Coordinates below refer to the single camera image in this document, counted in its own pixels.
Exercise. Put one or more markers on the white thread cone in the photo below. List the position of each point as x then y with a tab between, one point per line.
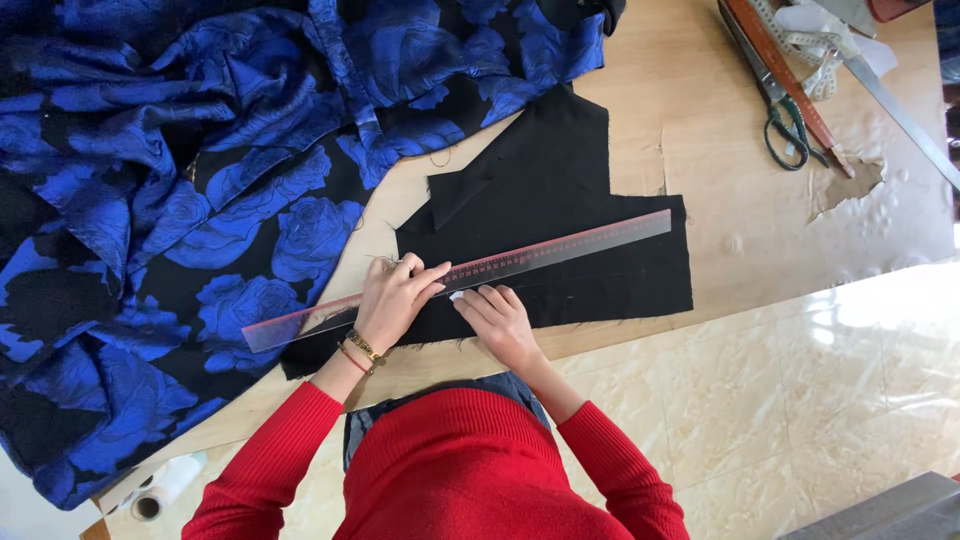
124	496
172	480

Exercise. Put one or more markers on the black fabric piece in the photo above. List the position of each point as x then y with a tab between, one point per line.
555	180

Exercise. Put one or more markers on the brown wooden ruler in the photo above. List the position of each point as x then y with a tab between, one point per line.
787	79

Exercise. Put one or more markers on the blue rose patterned fabric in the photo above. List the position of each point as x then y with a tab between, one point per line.
187	187

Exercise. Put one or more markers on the blue jeans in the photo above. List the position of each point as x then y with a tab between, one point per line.
517	386

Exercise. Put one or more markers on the person's right hand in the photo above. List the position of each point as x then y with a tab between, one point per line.
502	330

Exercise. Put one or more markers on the white measuring tape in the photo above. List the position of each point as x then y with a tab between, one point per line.
821	71

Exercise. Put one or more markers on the person's left hand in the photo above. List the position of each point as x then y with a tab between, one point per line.
390	304

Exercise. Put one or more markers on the clear plastic ruler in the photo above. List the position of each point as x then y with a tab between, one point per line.
555	251

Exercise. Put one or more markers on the grey metal surface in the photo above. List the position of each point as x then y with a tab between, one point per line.
885	514

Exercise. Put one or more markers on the long metal ruler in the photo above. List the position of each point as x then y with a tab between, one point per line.
900	116

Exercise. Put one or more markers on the reddish brown object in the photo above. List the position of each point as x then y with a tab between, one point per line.
896	7

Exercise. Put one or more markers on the red knit sweater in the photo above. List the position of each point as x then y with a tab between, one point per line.
457	472

